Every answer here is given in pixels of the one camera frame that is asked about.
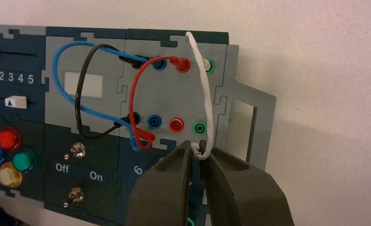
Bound red banana socket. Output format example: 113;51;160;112
169;117;185;133

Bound white wire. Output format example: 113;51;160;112
185;31;217;161

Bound white slider knob blue triangle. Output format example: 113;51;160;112
4;96;28;110

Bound blue wire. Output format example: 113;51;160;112
52;41;168;153

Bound white display window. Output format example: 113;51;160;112
64;72;104;99

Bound black wire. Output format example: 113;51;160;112
74;43;143;140

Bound blue banana socket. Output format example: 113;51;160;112
147;114;163;129

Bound metal toggle switch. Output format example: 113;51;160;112
64;142;87;160
63;186;85;208

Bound grey and blue task box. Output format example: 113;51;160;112
0;24;277;226

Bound green push button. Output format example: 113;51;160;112
12;148;38;173

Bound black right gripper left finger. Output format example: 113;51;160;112
125;140;194;226

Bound red push button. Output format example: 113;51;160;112
0;126;23;151

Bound red wire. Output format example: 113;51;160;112
129;55;192;152

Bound green banana socket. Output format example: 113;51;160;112
206;59;217;75
192;121;208;136

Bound yellow push button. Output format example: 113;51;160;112
0;162;23;189

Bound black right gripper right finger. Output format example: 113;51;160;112
201;146;295;226

